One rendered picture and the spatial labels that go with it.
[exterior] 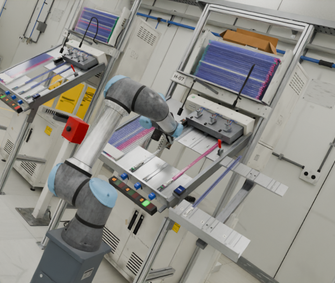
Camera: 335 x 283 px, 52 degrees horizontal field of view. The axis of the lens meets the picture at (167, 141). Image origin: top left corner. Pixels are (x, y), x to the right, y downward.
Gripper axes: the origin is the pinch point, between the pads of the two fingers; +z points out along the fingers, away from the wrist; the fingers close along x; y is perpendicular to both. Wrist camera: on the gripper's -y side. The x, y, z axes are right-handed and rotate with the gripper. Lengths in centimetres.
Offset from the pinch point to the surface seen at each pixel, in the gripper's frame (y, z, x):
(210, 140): 17.2, 5.1, -16.0
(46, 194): -67, 33, 72
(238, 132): 28.6, 2.7, -28.2
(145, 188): -32.8, -5.6, -14.5
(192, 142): 8.7, 2.8, -10.0
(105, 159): -32.5, -6.4, 19.5
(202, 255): -39, 8, -55
